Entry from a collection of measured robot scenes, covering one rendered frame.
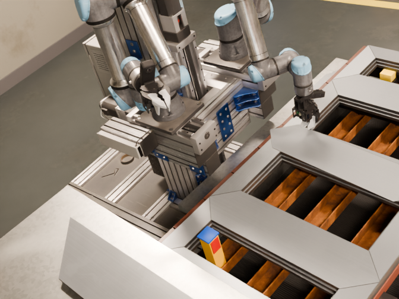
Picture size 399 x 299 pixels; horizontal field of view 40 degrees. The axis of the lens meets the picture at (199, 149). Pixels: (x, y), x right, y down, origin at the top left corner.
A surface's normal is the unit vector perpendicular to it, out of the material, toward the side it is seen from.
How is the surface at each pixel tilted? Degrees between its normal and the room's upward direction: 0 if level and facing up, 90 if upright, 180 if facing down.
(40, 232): 0
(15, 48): 90
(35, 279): 0
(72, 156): 0
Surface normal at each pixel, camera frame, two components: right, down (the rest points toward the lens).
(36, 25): 0.76, 0.27
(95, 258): -0.22, -0.75
